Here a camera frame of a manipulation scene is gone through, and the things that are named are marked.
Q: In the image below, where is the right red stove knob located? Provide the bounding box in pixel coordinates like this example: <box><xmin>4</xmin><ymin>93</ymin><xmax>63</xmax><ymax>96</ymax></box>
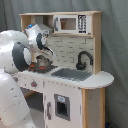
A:
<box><xmin>31</xmin><ymin>81</ymin><xmax>37</xmax><ymax>88</ymax></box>

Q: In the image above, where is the black toy faucet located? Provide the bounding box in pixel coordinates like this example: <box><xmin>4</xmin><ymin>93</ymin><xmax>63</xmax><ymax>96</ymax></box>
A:
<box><xmin>76</xmin><ymin>51</ymin><xmax>93</xmax><ymax>70</ymax></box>

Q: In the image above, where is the white cabinet door with dispenser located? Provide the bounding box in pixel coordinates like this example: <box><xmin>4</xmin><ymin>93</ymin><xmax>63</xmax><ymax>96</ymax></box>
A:
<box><xmin>44</xmin><ymin>81</ymin><xmax>82</xmax><ymax>128</ymax></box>

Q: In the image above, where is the grey toy sink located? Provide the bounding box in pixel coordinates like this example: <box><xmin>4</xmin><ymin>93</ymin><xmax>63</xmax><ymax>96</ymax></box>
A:
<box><xmin>52</xmin><ymin>68</ymin><xmax>92</xmax><ymax>81</ymax></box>

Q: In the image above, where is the black toy stovetop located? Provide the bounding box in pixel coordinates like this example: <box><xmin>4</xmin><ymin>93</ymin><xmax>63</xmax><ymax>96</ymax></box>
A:
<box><xmin>28</xmin><ymin>63</ymin><xmax>55</xmax><ymax>74</ymax></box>

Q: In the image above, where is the wooden toy kitchen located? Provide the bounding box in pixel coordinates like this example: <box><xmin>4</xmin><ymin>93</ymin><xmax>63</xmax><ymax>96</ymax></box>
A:
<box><xmin>14</xmin><ymin>11</ymin><xmax>114</xmax><ymax>128</ymax></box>

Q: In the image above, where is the grey range hood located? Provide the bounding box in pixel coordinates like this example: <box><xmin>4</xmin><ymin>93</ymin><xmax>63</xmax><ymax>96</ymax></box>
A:
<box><xmin>35</xmin><ymin>16</ymin><xmax>52</xmax><ymax>34</ymax></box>

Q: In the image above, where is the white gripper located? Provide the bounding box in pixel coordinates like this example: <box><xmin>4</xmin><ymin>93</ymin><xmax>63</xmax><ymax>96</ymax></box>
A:
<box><xmin>36</xmin><ymin>47</ymin><xmax>56</xmax><ymax>64</ymax></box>

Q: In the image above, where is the toy microwave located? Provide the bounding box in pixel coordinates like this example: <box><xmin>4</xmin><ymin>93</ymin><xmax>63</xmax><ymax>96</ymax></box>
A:
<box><xmin>54</xmin><ymin>14</ymin><xmax>92</xmax><ymax>34</ymax></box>

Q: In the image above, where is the small metal toy pot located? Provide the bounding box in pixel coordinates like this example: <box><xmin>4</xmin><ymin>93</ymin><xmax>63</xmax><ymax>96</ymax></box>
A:
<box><xmin>37</xmin><ymin>58</ymin><xmax>51</xmax><ymax>69</ymax></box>

